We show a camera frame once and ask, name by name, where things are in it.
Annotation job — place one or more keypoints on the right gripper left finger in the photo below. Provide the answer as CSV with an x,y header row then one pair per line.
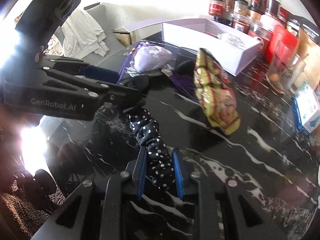
x,y
88,214

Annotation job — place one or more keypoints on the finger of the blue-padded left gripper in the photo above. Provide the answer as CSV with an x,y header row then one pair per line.
x,y
101,74
122,97

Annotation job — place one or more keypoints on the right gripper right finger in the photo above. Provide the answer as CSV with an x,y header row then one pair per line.
x,y
222,206

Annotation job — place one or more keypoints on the black polka dot scrunchie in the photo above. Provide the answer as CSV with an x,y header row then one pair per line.
x,y
159,167

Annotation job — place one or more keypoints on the white leaf-print sachet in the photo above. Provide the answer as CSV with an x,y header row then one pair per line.
x,y
232,40

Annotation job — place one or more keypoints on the light grey garment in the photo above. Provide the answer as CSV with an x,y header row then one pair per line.
x,y
82,36

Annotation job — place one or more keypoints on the grey leaf-print chair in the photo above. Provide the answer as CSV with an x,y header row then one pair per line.
x,y
99,14

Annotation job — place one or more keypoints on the dark purple tassel pouch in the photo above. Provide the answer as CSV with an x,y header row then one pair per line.
x,y
183,73

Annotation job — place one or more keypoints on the green yellow snack packet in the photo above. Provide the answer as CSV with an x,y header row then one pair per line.
x,y
216,98

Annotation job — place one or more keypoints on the white open gift box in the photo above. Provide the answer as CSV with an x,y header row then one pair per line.
x,y
196,33

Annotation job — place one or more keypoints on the white blue medicine box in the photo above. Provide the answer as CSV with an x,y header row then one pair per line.
x,y
307,106

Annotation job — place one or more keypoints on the chili paste jar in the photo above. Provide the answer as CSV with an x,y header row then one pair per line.
x,y
241,24

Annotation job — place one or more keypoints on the brown spice jar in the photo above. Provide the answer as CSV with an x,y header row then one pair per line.
x,y
229,8

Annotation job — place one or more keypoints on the black-lid nut jar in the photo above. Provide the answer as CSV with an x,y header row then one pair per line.
x,y
241,7

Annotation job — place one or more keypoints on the clear plastic jar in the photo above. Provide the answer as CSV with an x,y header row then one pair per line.
x,y
262,35

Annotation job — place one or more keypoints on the glass mug with stick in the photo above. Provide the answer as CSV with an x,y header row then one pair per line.
x,y
284,69

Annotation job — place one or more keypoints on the kraft paper pouch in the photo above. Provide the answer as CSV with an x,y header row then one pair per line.
x,y
309,51

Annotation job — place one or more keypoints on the black coffee bag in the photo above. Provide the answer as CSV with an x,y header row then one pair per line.
x,y
296,23

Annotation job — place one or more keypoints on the purple drawstring pouch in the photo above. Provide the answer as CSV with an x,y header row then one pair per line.
x,y
145,59

